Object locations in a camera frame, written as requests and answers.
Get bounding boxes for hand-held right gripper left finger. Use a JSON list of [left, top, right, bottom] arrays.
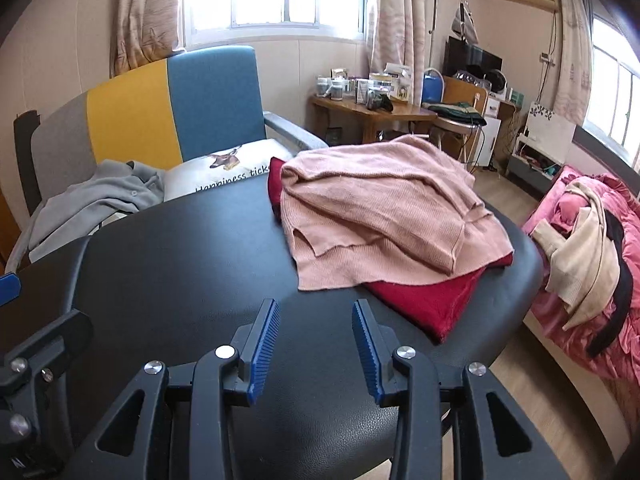
[[62, 298, 281, 480]]

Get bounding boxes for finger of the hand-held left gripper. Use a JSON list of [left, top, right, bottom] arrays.
[[0, 309, 94, 461], [0, 272, 22, 307]]

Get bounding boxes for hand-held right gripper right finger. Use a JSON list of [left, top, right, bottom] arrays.
[[351, 299, 571, 480]]

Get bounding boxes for pink knit sweater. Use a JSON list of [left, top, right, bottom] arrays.
[[279, 135, 515, 292]]

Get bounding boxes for dark folded clothes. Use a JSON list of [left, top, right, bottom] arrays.
[[422, 102, 487, 126]]

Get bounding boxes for red sweater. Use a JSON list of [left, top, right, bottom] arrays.
[[269, 156, 515, 345]]

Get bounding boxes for grey garment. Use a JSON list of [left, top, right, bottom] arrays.
[[5, 159, 167, 273]]

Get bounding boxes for black padded folding table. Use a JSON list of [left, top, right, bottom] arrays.
[[0, 172, 543, 480]]

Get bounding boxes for white printed pillow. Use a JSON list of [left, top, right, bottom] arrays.
[[164, 139, 296, 202]]

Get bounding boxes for grey yellow blue sofa chair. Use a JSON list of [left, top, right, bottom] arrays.
[[14, 45, 331, 241]]

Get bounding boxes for beige garment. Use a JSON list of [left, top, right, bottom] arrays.
[[530, 180, 621, 331]]

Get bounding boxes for wooden desk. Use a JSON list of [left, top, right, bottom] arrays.
[[310, 94, 438, 145]]

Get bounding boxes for black garment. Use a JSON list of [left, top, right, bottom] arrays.
[[587, 207, 636, 358]]

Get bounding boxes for white small cabinet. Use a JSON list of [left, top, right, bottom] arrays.
[[470, 95, 516, 168]]

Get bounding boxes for blue water container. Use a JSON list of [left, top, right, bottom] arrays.
[[421, 71, 446, 106]]

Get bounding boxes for wooden chair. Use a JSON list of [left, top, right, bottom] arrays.
[[430, 76, 491, 166]]

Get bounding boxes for white low shelf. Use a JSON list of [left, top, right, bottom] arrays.
[[507, 102, 576, 181]]

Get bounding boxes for black monitor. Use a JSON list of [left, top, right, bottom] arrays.
[[444, 36, 503, 92]]

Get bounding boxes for beige patterned curtain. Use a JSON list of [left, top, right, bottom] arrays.
[[367, 0, 441, 91], [110, 0, 188, 78], [552, 0, 593, 126]]

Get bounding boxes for side window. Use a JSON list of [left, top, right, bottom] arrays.
[[582, 15, 640, 161]]

